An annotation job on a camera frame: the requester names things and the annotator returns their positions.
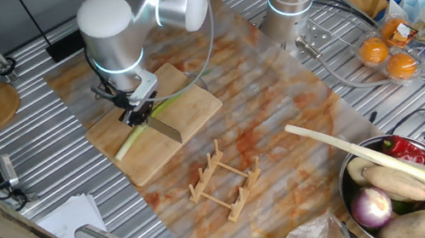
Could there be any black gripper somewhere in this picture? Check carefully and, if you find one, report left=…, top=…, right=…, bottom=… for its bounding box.
left=116, top=96, right=162, bottom=130

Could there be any green scallion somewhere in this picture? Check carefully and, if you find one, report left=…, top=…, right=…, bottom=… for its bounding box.
left=102, top=69, right=226, bottom=162

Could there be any steel cleaver knife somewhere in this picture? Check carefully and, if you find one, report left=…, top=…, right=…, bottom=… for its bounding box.
left=146, top=111, right=183, bottom=149

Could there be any wooden cutting board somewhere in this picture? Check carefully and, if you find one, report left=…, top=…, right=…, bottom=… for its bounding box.
left=74, top=54, right=234, bottom=195

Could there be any wooden knife rack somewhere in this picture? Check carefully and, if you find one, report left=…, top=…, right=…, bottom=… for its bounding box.
left=180, top=132, right=270, bottom=230

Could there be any black stand base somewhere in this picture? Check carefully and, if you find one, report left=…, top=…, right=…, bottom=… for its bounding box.
left=17, top=0, right=90, bottom=67

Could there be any orange marble pattern mat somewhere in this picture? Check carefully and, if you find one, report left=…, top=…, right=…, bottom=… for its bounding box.
left=32, top=0, right=400, bottom=238

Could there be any steel cooking pot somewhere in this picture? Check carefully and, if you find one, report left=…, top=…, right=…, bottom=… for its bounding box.
left=327, top=128, right=425, bottom=238

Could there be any pale potato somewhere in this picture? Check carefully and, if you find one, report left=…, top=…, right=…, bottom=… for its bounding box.
left=345, top=154, right=380, bottom=190

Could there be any long white green leek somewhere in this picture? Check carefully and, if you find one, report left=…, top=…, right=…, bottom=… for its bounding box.
left=283, top=101, right=425, bottom=238

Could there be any orange fruit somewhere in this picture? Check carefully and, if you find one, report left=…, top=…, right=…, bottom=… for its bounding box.
left=378, top=15, right=412, bottom=44
left=383, top=49, right=421, bottom=84
left=356, top=35, right=392, bottom=68

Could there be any purple onion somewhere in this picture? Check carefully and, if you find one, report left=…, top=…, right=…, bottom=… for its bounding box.
left=346, top=183, right=397, bottom=234

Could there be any long sweet potato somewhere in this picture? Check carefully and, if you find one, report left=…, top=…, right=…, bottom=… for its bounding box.
left=361, top=156, right=425, bottom=215

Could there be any green pepper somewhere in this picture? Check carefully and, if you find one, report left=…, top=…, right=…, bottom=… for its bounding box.
left=390, top=196, right=417, bottom=218

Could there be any red pepper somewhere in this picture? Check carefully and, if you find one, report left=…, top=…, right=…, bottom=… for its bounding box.
left=379, top=130, right=425, bottom=189

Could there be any clear plastic fruit box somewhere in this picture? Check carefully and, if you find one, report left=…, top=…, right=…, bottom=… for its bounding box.
left=351, top=8, right=425, bottom=94

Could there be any stubby sweet potato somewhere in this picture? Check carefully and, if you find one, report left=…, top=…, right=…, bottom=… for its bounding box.
left=374, top=209, right=425, bottom=238

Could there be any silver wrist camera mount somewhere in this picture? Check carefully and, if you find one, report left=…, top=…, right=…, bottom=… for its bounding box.
left=122, top=67, right=162, bottom=111

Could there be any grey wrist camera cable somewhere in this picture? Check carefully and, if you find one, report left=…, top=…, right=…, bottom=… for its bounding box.
left=130, top=0, right=230, bottom=105

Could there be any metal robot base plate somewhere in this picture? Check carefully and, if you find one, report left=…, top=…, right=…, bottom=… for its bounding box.
left=282, top=15, right=336, bottom=60

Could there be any grey flexible hose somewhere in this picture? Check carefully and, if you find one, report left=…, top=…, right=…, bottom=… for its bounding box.
left=294, top=15, right=425, bottom=119

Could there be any black base cable bundle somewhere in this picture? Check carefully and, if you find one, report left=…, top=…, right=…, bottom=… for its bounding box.
left=311, top=0, right=380, bottom=38

